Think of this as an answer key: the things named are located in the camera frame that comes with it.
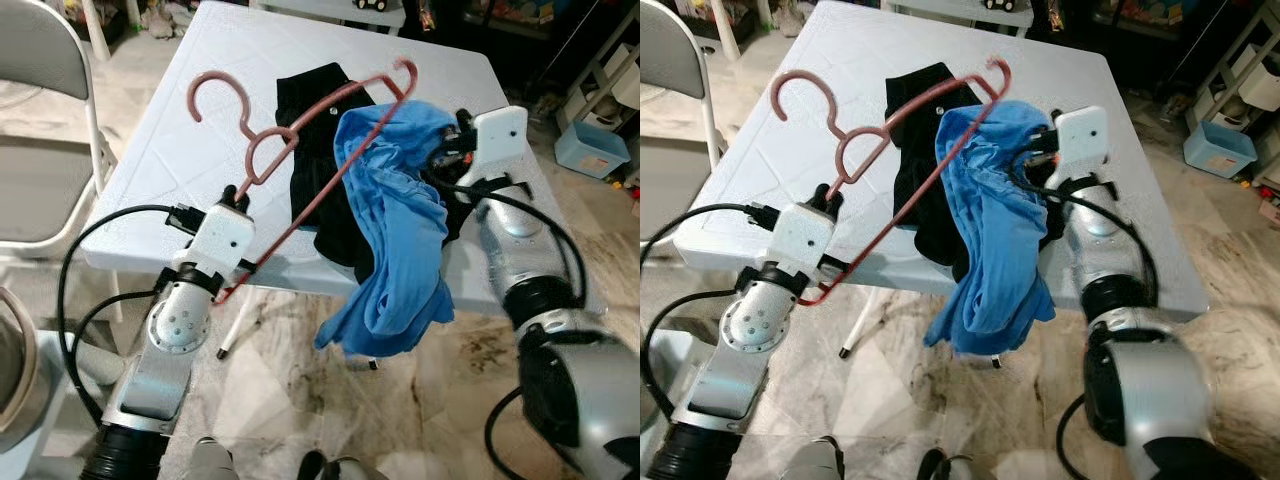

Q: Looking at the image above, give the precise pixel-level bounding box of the white folding table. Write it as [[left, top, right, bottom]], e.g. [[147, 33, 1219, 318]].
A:
[[672, 0, 1211, 361], [78, 0, 606, 361]]

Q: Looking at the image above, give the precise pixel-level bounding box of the robot left leg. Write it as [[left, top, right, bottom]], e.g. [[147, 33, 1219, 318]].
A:
[[785, 437, 846, 480], [185, 437, 236, 480]]

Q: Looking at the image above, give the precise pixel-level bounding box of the robot leg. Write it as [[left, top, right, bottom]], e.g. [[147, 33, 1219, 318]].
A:
[[185, 437, 236, 480], [785, 437, 846, 480], [300, 450, 391, 480], [915, 450, 991, 480]]

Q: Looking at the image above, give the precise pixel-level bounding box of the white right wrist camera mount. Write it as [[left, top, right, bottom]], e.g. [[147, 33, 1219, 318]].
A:
[[468, 105, 529, 196], [1052, 105, 1109, 191]]

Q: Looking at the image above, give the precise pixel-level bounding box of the pink plastic hanger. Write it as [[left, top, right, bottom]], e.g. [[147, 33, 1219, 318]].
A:
[[187, 58, 421, 306], [770, 58, 1013, 306]]

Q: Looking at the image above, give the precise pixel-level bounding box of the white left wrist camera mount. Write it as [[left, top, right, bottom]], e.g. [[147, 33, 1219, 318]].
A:
[[175, 205, 256, 296], [765, 203, 839, 291]]

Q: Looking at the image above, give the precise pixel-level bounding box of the black garment with button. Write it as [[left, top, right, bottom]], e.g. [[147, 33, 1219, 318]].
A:
[[275, 62, 471, 286], [885, 62, 1066, 281]]

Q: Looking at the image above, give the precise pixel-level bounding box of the robot right leg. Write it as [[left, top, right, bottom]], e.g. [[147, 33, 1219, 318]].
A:
[[915, 450, 991, 480], [300, 450, 391, 480]]

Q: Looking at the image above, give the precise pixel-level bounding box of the blue garment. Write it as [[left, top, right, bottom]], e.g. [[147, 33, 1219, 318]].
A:
[[315, 100, 461, 359], [922, 100, 1056, 356]]

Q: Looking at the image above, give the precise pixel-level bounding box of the grey folding chair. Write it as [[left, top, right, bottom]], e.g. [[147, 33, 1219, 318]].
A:
[[640, 0, 736, 241], [0, 0, 116, 271]]

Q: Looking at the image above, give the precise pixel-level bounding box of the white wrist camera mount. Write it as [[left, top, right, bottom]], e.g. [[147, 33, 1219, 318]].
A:
[[175, 205, 256, 296], [765, 203, 839, 291], [468, 105, 529, 196], [1052, 105, 1109, 191]]

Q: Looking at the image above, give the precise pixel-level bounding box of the light blue plastic bin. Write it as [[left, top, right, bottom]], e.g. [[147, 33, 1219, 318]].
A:
[[1183, 122, 1259, 179], [553, 120, 631, 181]]

